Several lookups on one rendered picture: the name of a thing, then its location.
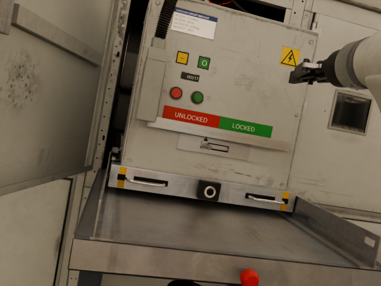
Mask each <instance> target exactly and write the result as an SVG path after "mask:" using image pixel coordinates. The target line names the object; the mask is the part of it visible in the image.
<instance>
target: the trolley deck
mask: <svg viewBox="0 0 381 286"><path fill-rule="evenodd" d="M105 172H106V170H100V169H98V172H97V174H96V177H95V180H94V182H93V184H92V187H91V190H90V193H89V194H88V198H87V200H86V203H85V205H84V208H83V211H82V213H81V216H80V218H79V221H78V223H77V227H76V228H75V231H74V234H73V239H72V243H71V249H70V256H69V262H68V266H67V270H76V271H88V272H101V273H108V274H120V275H133V276H145V277H158V278H165V279H178V280H190V281H203V282H210V283H222V284H235V285H242V283H241V282H240V274H241V270H242V268H245V269H248V268H250V269H253V270H254V271H255V272H256V273H257V274H258V276H259V283H258V285H257V286H381V265H379V264H377V263H376V264H375V268H376V270H369V269H363V268H358V267H357V266H355V265H354V264H352V263H350V262H349V261H348V260H346V259H345V258H343V257H342V256H340V255H338V254H337V253H336V252H334V251H333V250H331V249H330V248H328V247H326V246H325V245H324V244H322V243H320V242H319V241H317V240H316V239H314V238H313V237H311V236H310V235H308V234H307V233H305V232H304V231H302V230H301V229H299V228H298V227H296V226H295V225H293V224H292V223H290V222H288V221H287V220H285V219H284V218H283V217H281V216H280V215H278V214H276V213H275V212H273V211H272V210H271V209H265V208H257V207H249V206H244V205H236V204H229V203H221V202H216V201H208V200H200V199H193V198H188V197H180V196H172V195H164V194H156V193H151V192H143V191H136V190H128V189H123V188H117V191H116V211H115V231H114V240H113V242H112V241H101V240H95V239H90V234H91V229H92V225H93V222H94V218H95V213H96V209H97V206H98V202H99V197H100V193H101V189H102V185H103V181H104V177H105Z"/></svg>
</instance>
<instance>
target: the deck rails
mask: <svg viewBox="0 0 381 286"><path fill-rule="evenodd" d="M111 154H112V152H111ZM111 154H110V157H109V162H108V166H107V169H106V172H105V177H104V181H103V185H102V189H101V193H100V197H99V202H98V206H97V209H96V213H95V218H94V222H93V225H92V229H91V234H90V239H95V240H101V241H112V242H113V240H114V231H115V211H116V191H117V188H115V187H108V185H107V181H108V179H107V174H108V172H109V164H110V160H111ZM271 210H272V209H271ZM272 211H273V212H275V213H276V214H278V215H280V216H281V217H283V218H284V219H285V220H287V221H288V222H290V223H292V224H293V225H295V226H296V227H298V228H299V229H301V230H302V231H304V232H305V233H307V234H308V235H310V236H311V237H313V238H314V239H316V240H317V241H319V242H320V243H322V244H324V245H325V246H326V247H328V248H330V249H331V250H333V251H334V252H336V253H337V254H338V255H340V256H342V257H343V258H345V259H346V260H348V261H349V262H350V263H352V264H354V265H355V266H357V267H358V268H363V269H369V270H376V268H375V264H376V259H377V256H378V251H379V246H380V242H381V236H379V235H377V234H375V233H373V232H371V231H368V230H366V229H364V228H362V227H360V226H358V225H356V224H354V223H352V222H350V221H348V220H346V219H344V218H342V217H340V216H338V215H336V214H333V213H331V212H329V211H327V210H325V209H323V208H321V207H319V206H317V205H315V204H313V203H310V202H309V201H307V200H305V199H302V198H301V197H299V196H296V197H295V202H294V208H293V212H285V211H278V210H272ZM366 237H368V238H370V239H372V240H374V241H375V245H374V247H372V246H370V245H369V244H367V243H365V241H366Z"/></svg>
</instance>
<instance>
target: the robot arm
mask: <svg viewBox="0 0 381 286"><path fill-rule="evenodd" d="M315 81H317V83H331V84H332V85H334V86H336V87H340V88H342V87H346V88H347V87H348V88H351V89H356V90H365V89H369V91H370V92H371V94H372V95H373V97H374V99H375V101H376V103H377V105H378V107H379V110H380V113H381V30H379V31H377V32H376V33H374V34H373V35H371V36H369V37H366V38H363V39H361V40H357V41H354V42H351V43H349V44H346V45H345V46H344V47H343V48H342V49H339V50H337V51H334V52H333V53H332V54H331V55H330V56H329V57H328V58H327V59H326V60H324V61H318V62H317V63H316V64H313V63H312V61H310V60H309V59H307V58H305V59H303V62H302V63H300V64H299V65H297V66H296V67H295V70H294V71H291V72H290V77H289V83H292V84H297V83H305V82H308V84H309V85H313V82H315Z"/></svg>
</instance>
